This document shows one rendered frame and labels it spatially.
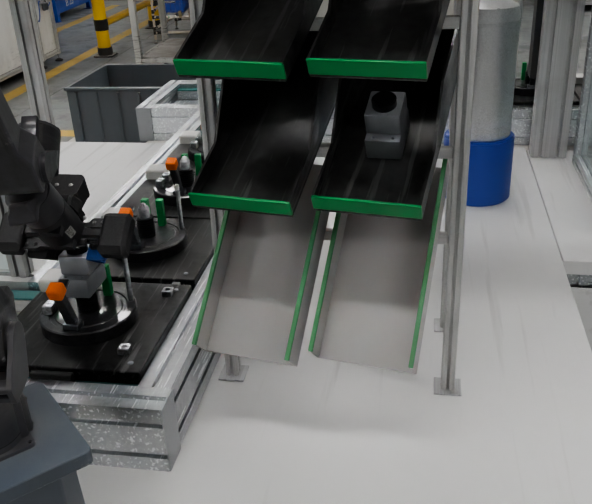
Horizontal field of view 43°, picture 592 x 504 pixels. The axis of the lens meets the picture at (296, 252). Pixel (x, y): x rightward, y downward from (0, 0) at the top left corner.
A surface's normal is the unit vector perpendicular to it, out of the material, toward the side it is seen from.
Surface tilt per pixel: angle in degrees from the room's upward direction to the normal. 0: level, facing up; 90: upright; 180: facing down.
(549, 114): 90
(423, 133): 25
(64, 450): 0
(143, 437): 90
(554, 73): 90
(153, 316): 0
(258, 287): 45
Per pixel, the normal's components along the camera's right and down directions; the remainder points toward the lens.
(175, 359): -0.04, -0.90
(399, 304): -0.26, -0.33
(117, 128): -0.16, 0.44
